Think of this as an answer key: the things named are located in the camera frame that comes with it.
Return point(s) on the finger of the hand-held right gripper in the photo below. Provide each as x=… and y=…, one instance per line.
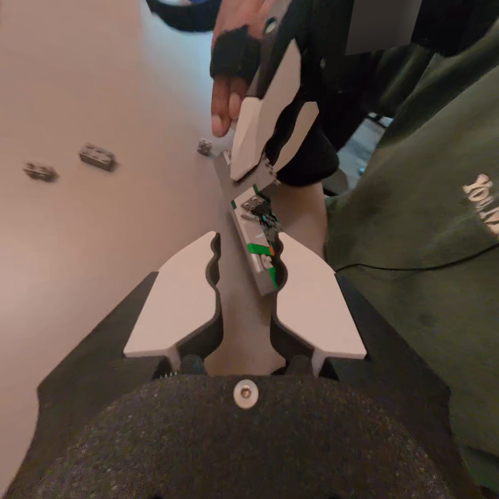
x=300, y=128
x=261, y=128

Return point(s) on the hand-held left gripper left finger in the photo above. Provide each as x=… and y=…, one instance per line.
x=179, y=304

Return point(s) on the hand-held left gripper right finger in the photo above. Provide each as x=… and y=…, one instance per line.
x=315, y=304

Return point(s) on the dark grey side-stud brick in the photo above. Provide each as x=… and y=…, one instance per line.
x=204, y=147

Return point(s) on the grey toy brick model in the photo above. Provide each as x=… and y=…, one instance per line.
x=255, y=269

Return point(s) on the dark grey four-stud brick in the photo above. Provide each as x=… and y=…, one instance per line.
x=41, y=171

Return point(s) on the grey desk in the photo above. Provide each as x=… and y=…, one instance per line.
x=97, y=234

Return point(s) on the person's right hand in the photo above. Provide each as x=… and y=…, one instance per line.
x=224, y=105

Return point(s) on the black mesh pad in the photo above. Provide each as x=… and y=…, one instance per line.
x=312, y=167

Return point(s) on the grey six-stud brick plate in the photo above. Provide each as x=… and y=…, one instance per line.
x=97, y=157

